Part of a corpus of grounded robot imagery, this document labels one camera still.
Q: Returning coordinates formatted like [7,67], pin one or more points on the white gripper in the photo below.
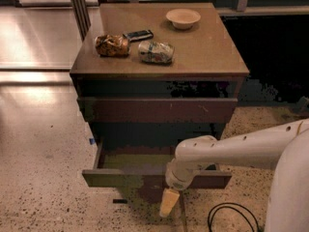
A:
[177,182]

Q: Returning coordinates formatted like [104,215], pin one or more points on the brown drawer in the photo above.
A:
[157,110]
[129,166]

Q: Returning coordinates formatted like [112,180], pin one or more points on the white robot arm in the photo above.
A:
[284,148]

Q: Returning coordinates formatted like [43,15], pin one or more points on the brown top drawer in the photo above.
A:
[157,110]

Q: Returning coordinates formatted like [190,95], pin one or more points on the brown wooden drawer cabinet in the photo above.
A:
[206,64]

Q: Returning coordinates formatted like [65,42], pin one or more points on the brown crumpled snack bag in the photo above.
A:
[112,46]

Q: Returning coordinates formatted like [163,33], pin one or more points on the dark blue snack bar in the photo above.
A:
[137,36]

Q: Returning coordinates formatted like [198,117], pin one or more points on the beige ceramic bowl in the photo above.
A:
[183,19]

